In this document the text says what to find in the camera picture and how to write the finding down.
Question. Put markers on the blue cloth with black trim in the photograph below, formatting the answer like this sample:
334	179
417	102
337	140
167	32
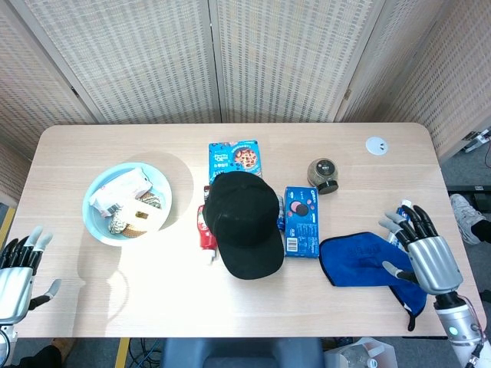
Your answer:
356	260

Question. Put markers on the white sneaker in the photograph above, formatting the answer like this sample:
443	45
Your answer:
464	214

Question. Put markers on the glass jar with black lid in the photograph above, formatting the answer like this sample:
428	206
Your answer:
323	172

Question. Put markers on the woven folding screen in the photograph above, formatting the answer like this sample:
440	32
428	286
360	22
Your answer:
153	57

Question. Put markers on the red ketchup bottle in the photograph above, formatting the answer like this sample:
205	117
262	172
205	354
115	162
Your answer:
205	232

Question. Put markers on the white pink plastic packet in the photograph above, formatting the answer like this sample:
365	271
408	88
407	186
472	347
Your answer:
119	189

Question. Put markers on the white plastic container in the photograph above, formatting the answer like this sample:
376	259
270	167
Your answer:
368	354

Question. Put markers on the black baseball cap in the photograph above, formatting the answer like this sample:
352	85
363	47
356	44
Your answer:
243	222

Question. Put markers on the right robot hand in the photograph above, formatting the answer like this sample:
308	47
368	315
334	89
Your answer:
435	264

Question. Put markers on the light blue plastic bowl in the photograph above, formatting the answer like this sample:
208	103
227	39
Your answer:
97	230

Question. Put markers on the small brown snack packet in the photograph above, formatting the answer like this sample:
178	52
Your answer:
206	192

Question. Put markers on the blue white toothpaste tube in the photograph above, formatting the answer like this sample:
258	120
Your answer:
404	210

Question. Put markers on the dark robot base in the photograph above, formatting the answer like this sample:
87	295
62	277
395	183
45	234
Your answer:
241	352

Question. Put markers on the blue drink can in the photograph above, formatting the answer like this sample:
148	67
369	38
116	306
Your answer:
281	214

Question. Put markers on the black desk foot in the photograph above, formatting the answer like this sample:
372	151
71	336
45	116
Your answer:
466	188

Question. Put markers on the blue Oreo box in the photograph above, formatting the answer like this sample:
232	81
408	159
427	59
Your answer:
303	222

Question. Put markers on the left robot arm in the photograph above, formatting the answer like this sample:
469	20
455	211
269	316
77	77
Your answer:
5	341

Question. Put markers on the steel wool scrubber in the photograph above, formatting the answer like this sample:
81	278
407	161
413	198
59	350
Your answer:
116	224

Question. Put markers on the blue chocolate chip cookie box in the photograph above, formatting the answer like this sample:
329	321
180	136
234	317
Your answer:
236	157

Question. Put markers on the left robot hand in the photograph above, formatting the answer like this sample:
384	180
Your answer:
15	291

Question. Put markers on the white power strip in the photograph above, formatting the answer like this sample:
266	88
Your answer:
477	138

